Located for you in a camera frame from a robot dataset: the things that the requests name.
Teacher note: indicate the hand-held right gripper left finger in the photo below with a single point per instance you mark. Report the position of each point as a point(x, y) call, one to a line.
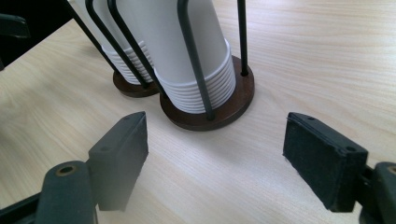
point(118, 161)

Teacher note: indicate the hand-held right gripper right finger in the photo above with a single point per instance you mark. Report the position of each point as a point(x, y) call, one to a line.
point(323, 165)

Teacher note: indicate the stack of white paper cups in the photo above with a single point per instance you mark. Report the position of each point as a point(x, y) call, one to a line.
point(120, 65)
point(162, 37)

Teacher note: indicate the dark furniture part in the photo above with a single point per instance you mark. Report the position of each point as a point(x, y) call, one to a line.
point(12, 28)

